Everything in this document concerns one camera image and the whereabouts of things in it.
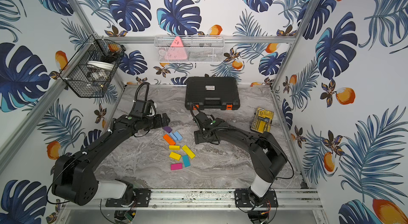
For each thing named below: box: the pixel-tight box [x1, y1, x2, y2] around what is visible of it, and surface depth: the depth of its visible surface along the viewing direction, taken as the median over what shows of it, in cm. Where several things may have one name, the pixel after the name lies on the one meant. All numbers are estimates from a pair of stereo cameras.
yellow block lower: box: [168, 151, 182, 161], surface depth 89 cm
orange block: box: [163, 133, 176, 146], surface depth 96 cm
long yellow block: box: [181, 144, 196, 160], surface depth 92 cm
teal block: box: [182, 154, 191, 168], surface depth 89 cm
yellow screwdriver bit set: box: [250, 107, 275, 134], surface depth 101 cm
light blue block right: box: [173, 130, 184, 141], surface depth 97 cm
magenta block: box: [170, 162, 183, 171], surface depth 87 cm
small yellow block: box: [168, 144, 182, 151], surface depth 92 cm
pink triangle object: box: [165, 36, 188, 60], surface depth 92 cm
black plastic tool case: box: [184, 76, 241, 111], surface depth 109 cm
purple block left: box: [162, 125, 173, 134], surface depth 99 cm
